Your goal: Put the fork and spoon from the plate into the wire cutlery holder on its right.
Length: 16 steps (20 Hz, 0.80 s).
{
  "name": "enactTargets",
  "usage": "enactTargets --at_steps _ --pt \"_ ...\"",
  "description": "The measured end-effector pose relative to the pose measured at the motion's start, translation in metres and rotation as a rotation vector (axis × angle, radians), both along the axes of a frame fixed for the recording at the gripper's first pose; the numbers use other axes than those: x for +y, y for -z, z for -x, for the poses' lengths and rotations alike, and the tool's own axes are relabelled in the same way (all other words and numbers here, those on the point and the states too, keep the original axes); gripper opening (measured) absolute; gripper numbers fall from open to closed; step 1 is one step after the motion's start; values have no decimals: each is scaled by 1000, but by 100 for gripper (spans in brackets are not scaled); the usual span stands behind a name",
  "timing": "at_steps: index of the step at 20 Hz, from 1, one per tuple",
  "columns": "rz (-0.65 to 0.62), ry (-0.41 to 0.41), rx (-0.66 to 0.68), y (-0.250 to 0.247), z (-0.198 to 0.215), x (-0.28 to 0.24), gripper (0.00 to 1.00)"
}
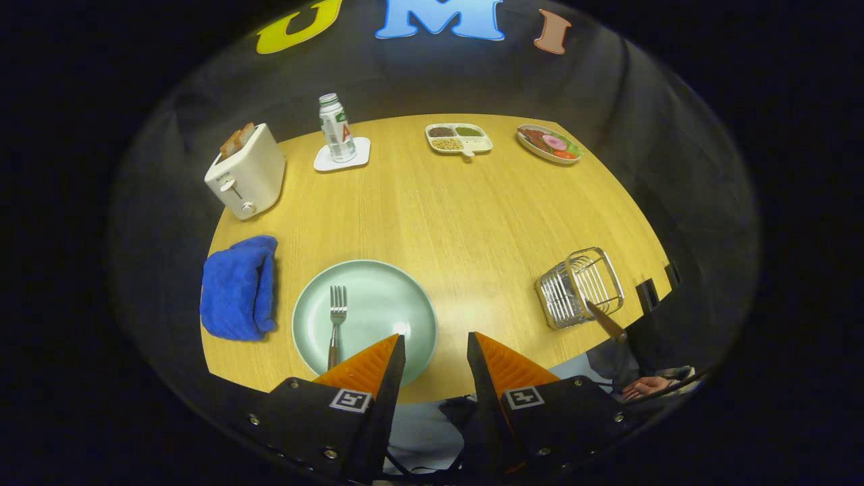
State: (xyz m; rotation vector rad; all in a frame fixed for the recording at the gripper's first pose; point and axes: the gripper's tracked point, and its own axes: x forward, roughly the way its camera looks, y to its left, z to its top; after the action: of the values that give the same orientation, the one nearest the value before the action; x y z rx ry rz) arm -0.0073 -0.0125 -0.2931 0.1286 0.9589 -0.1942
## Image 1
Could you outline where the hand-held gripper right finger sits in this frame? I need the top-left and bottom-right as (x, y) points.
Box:
(466, 331), (652, 477)

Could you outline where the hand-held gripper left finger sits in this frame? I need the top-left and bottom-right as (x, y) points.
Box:
(233, 333), (407, 483)

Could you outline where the wooden handled metal fork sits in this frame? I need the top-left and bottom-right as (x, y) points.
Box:
(327, 285), (348, 371)

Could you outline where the wooden handled metal spoon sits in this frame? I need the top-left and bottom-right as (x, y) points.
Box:
(585, 299), (628, 342)

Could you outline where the pale green plate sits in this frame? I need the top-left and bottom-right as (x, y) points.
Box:
(292, 259), (439, 387)

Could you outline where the person's dark trouser leg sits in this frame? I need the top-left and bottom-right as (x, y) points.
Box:
(586, 334), (676, 399)

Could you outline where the blue towel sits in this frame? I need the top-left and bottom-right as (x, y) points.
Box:
(199, 235), (279, 342)

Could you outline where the white square coaster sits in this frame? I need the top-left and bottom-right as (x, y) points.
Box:
(313, 137), (372, 172)

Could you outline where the white divided condiment dish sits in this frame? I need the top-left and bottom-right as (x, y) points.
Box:
(425, 123), (493, 158)

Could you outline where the white toaster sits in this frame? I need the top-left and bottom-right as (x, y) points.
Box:
(204, 123), (287, 221)

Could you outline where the white plate of food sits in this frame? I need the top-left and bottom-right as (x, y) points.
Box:
(516, 124), (583, 165)

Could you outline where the white plastic drink bottle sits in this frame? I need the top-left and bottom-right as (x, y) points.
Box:
(319, 93), (357, 163)

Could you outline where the metal wire basket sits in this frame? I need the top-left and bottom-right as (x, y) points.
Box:
(535, 247), (625, 330)

